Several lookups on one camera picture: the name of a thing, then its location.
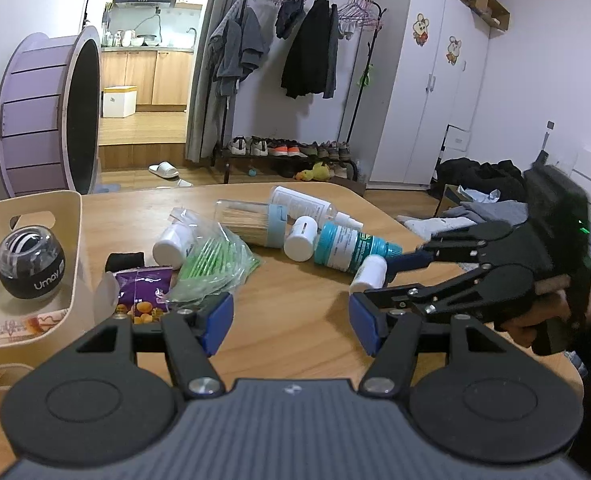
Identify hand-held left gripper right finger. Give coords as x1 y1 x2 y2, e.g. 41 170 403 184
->
349 292 516 400

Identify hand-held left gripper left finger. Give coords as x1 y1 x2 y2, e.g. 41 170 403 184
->
72 292 234 400

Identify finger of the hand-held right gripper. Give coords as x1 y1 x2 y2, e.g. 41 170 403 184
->
364 262 532 332
385 220 521 283

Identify small white pill bottle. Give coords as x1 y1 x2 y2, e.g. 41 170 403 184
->
349 255 389 295
284 216 320 262

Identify teal medicine bottle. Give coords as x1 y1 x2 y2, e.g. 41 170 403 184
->
314 221 403 273

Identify purple snack packet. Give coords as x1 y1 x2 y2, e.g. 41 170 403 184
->
114 266 176 325

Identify clear toothpick jar blue lid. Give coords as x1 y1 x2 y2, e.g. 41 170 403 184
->
214 199 288 249

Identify clear spray bottle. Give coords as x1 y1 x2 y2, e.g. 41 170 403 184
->
270 185 363 231

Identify cream plastic container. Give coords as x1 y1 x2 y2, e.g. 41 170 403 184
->
0 191 121 406

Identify person's right hand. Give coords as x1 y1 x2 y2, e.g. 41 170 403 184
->
495 280 583 348

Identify white bedding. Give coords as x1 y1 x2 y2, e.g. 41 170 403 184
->
398 214 449 242

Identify clear bag of green picks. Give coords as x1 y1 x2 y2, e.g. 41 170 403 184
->
168 208 263 311

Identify folded grey clothes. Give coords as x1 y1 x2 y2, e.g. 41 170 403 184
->
445 199 532 223

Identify open cardboard box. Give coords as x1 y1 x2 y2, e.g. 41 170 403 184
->
439 185 471 217

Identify pile of black clothes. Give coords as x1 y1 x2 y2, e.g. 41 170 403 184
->
435 157 527 198

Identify small black roll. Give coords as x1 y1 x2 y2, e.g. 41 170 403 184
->
106 251 146 273

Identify yellow duck plush toy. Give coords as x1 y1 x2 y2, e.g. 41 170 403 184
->
295 161 332 182

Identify white paper sign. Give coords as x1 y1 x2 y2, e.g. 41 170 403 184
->
447 126 472 152

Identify white wardrobe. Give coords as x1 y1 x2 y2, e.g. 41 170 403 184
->
365 0 491 191

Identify black clothes rack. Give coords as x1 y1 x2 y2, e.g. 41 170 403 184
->
212 0 383 183

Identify row of shoes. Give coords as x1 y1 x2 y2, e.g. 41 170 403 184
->
228 135 353 180

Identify black gyro wrist ball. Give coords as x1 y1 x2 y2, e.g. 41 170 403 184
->
0 227 67 305

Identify grey curtain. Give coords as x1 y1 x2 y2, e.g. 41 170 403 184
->
185 0 248 163

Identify black jacket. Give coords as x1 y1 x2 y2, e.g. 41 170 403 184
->
281 0 339 100

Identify white foam box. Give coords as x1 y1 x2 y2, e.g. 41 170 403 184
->
102 86 137 119

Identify wooden kitchen base cabinets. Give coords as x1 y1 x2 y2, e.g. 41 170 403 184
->
99 47 196 111

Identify grey hoodie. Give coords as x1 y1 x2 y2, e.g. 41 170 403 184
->
208 0 272 96

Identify dark shorts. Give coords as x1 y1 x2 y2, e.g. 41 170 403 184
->
275 0 306 40

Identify purple cat exercise wheel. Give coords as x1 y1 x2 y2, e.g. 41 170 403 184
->
0 25 102 198

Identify dishes on kitchen counter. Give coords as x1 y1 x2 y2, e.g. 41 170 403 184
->
102 29 162 48

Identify range hood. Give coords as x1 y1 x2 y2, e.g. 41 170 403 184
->
111 0 177 9

